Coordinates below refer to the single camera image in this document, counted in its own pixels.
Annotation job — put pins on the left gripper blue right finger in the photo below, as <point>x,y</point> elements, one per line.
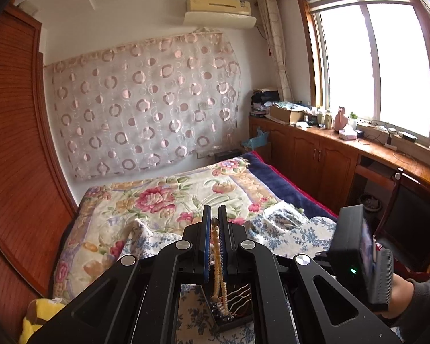
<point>224,230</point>

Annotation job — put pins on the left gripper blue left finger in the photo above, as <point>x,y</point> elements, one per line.
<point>205,241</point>

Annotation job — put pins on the black square jewelry box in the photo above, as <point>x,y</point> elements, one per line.
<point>225,321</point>

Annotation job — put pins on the right hand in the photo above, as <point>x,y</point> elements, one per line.
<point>402,295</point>

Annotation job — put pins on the blue floral bed sheet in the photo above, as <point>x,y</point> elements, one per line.
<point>284,229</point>

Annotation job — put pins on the navy blue blanket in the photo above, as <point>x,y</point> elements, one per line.
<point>282,187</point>

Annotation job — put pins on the teal plastic bag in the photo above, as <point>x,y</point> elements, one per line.
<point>260,140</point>

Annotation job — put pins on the pink floral quilt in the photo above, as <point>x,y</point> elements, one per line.
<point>143,216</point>

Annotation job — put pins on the wooden side cabinet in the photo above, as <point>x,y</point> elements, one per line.
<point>323,166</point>

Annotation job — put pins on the cardboard box on cabinet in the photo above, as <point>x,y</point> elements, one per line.
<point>288,113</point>

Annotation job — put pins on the pink circle patterned curtain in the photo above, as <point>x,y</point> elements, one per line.
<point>138,106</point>

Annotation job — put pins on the pile of clothes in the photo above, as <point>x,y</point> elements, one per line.
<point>262,100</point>

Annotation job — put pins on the white tissue box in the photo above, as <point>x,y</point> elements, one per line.
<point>348,134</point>

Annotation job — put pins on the pink figurine on cabinet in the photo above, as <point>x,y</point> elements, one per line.
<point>341,120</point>

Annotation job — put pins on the wooden wardrobe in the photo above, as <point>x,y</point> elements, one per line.
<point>35,203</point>

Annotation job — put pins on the yellow plush toy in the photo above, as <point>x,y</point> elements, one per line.
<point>39,311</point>

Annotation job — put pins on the beige window curtain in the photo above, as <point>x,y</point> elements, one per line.
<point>273,28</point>

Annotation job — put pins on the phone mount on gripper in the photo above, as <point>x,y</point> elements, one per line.
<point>365,271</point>

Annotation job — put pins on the white wall air conditioner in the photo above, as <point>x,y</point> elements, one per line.
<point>231,14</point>

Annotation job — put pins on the window with wooden frame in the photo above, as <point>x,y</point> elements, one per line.
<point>371,58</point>

